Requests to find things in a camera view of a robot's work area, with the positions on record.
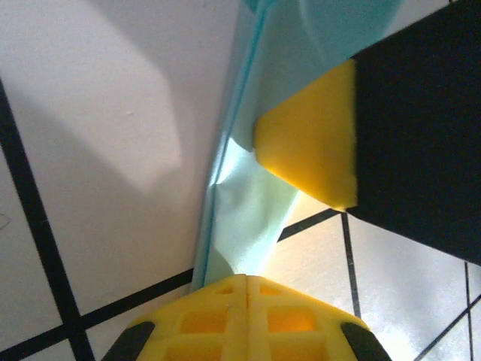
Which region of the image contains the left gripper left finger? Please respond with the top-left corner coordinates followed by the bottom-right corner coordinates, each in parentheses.
top-left (102, 274), bottom-right (250, 361)

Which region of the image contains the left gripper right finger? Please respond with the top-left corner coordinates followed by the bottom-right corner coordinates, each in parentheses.
top-left (247, 275), bottom-right (392, 361)

